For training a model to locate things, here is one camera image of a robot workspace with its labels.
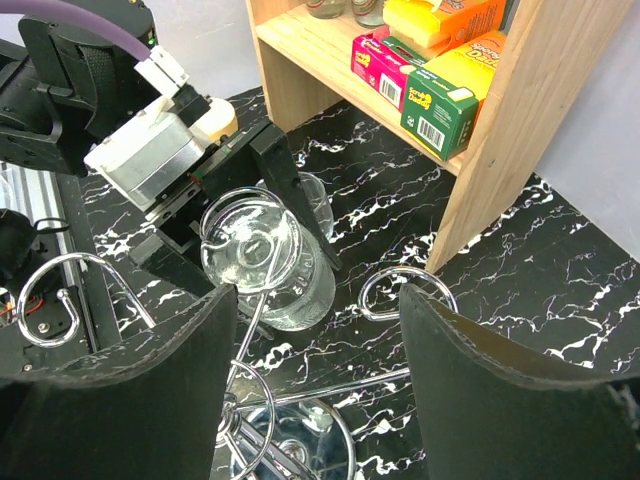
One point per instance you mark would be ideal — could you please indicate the pink sponge box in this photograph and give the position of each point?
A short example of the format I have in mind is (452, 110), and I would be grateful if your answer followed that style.
(414, 32)

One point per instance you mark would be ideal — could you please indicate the green Scrub Daddy box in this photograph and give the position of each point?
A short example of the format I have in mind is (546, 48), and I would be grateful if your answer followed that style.
(443, 98)

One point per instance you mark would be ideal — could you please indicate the left clear glass bottle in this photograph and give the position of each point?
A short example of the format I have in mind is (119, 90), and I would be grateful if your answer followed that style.
(326, 9)

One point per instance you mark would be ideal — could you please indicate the wooden two-tier shelf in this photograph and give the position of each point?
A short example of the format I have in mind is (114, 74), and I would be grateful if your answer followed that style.
(551, 48)

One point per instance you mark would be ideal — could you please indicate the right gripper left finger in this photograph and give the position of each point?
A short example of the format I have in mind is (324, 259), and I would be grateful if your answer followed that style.
(148, 407)

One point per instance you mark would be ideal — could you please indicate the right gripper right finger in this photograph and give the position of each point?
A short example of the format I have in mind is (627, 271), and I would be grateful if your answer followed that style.
(491, 408)

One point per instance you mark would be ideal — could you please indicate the round yellow wooden coaster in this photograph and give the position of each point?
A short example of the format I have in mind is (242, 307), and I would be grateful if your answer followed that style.
(219, 122)

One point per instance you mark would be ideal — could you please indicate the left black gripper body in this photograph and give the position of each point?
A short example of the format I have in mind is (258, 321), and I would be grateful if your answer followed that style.
(229, 166)

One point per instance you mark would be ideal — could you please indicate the ribbed goblet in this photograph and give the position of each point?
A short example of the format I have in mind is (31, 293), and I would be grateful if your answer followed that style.
(257, 245)

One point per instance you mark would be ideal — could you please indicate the clear glass bottle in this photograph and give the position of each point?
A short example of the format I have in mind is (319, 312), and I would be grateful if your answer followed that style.
(368, 13)
(326, 9)

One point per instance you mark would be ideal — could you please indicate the chrome wine glass rack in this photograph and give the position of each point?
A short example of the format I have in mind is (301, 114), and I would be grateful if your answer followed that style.
(375, 228)

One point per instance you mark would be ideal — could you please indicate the clear stemmed wine glass right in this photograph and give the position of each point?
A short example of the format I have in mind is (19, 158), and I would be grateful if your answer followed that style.
(318, 200)

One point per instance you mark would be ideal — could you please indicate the right clear glass bottle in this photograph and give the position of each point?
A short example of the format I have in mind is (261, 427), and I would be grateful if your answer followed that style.
(368, 13)

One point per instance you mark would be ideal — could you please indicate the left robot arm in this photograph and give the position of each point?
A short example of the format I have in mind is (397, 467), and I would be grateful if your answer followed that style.
(90, 88)

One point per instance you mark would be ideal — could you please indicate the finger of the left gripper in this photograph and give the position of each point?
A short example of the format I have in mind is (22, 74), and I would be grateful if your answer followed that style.
(273, 157)
(181, 268)

